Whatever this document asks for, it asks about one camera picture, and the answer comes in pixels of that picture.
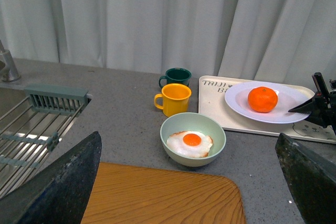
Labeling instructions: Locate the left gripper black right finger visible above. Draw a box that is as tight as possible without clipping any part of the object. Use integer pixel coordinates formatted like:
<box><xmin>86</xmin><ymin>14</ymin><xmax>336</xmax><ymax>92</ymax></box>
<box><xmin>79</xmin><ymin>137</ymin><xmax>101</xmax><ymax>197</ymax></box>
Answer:
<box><xmin>275</xmin><ymin>133</ymin><xmax>335</xmax><ymax>223</ymax></box>

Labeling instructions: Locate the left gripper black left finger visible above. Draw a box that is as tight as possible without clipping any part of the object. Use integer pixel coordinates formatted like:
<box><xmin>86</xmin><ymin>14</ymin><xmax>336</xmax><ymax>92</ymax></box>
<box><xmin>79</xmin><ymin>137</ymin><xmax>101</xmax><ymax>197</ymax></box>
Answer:
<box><xmin>1</xmin><ymin>132</ymin><xmax>102</xmax><ymax>223</ymax></box>

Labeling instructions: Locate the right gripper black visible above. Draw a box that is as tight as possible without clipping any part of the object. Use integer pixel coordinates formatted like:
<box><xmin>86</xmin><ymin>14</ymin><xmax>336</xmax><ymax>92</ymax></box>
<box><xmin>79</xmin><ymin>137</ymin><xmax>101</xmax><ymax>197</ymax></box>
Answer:
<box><xmin>288</xmin><ymin>72</ymin><xmax>335</xmax><ymax>132</ymax></box>

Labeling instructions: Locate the white round plate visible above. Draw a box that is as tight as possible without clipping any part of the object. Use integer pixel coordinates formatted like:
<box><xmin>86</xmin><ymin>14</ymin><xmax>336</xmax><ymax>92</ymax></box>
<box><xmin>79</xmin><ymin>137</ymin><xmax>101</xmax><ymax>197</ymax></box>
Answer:
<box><xmin>225</xmin><ymin>81</ymin><xmax>310</xmax><ymax>124</ymax></box>

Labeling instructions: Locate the orange mandarin fruit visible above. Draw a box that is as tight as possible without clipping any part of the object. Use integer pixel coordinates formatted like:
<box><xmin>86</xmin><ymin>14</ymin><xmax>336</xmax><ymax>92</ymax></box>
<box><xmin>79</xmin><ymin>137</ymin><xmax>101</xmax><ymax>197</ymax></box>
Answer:
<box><xmin>247</xmin><ymin>87</ymin><xmax>278</xmax><ymax>113</ymax></box>

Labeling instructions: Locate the wooden cutting board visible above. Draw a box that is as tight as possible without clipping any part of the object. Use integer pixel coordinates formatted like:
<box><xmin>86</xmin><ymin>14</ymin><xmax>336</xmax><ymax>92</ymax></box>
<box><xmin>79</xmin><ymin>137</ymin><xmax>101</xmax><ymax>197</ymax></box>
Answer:
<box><xmin>81</xmin><ymin>163</ymin><xmax>247</xmax><ymax>223</ymax></box>

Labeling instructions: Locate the green sink drying rack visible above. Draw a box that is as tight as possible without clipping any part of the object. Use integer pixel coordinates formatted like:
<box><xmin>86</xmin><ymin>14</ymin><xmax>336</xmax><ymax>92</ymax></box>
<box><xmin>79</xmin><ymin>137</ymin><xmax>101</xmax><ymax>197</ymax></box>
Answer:
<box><xmin>1</xmin><ymin>84</ymin><xmax>90</xmax><ymax>197</ymax></box>

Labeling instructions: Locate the grey curtain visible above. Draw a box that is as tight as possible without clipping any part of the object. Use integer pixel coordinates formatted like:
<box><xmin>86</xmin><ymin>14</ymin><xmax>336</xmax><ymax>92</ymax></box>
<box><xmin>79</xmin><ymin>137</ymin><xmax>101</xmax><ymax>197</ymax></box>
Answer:
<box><xmin>1</xmin><ymin>0</ymin><xmax>335</xmax><ymax>88</ymax></box>

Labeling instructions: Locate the beige bear serving tray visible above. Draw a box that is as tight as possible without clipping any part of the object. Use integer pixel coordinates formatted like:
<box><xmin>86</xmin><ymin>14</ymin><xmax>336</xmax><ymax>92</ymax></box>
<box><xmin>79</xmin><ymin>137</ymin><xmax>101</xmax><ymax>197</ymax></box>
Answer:
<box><xmin>198</xmin><ymin>76</ymin><xmax>335</xmax><ymax>144</ymax></box>

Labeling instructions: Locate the light green bowl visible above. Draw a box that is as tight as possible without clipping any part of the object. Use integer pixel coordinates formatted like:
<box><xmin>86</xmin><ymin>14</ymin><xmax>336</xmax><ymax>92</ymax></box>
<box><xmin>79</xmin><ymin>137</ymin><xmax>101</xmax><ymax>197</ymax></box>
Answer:
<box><xmin>160</xmin><ymin>112</ymin><xmax>226</xmax><ymax>168</ymax></box>

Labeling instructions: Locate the fake fried egg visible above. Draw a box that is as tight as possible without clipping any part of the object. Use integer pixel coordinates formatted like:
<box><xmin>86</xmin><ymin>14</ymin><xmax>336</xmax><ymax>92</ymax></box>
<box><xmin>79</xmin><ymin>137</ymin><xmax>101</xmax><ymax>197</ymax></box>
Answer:
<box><xmin>166</xmin><ymin>131</ymin><xmax>213</xmax><ymax>158</ymax></box>

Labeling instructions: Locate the metal faucet base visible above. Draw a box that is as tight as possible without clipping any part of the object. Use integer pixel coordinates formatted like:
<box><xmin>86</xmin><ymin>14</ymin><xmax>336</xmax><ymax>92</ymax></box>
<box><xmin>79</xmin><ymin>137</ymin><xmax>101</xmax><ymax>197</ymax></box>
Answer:
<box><xmin>1</xmin><ymin>42</ymin><xmax>21</xmax><ymax>82</ymax></box>

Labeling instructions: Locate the yellow mug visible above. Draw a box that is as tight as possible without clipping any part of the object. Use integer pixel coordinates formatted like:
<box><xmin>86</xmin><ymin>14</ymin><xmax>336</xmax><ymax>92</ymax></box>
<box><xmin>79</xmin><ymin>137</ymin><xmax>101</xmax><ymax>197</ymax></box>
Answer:
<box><xmin>154</xmin><ymin>83</ymin><xmax>192</xmax><ymax>117</ymax></box>

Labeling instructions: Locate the dark green mug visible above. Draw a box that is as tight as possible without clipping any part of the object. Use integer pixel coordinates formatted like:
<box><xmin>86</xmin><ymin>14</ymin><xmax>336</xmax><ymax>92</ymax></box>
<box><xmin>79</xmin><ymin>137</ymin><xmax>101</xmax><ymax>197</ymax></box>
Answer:
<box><xmin>159</xmin><ymin>68</ymin><xmax>192</xmax><ymax>88</ymax></box>

